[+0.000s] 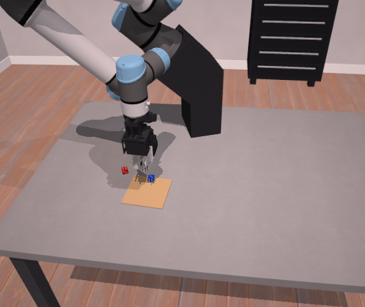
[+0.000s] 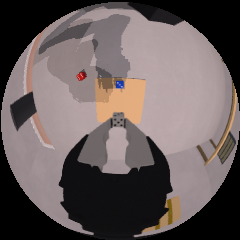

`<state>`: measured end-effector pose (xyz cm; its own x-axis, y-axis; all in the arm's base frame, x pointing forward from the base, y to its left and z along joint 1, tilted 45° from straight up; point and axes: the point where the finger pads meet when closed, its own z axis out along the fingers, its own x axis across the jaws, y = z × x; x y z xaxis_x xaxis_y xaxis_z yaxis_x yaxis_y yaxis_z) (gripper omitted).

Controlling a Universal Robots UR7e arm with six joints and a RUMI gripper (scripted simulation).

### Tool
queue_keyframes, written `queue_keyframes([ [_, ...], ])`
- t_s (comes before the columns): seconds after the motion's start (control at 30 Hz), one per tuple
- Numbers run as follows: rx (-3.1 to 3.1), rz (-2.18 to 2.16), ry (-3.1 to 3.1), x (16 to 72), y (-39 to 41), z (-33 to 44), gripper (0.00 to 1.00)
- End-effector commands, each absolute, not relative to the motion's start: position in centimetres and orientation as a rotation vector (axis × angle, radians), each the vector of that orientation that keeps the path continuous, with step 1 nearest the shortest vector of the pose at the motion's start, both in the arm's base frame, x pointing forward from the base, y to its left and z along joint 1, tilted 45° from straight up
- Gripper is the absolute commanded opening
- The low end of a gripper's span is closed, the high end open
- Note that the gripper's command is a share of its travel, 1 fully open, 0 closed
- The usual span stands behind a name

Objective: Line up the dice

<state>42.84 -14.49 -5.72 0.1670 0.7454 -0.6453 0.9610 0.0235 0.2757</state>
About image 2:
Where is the blue die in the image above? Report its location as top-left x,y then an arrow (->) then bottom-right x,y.
116,81 -> 124,89

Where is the red die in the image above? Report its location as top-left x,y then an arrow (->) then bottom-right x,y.
77,72 -> 87,81

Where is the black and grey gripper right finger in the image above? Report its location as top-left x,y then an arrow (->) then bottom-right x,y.
124,118 -> 173,194

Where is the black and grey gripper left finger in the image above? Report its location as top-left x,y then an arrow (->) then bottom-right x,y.
59,118 -> 112,188

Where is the orange mat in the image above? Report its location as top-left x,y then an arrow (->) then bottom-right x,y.
95,78 -> 146,124

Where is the white die with black pips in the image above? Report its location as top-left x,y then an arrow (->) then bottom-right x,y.
112,112 -> 125,127

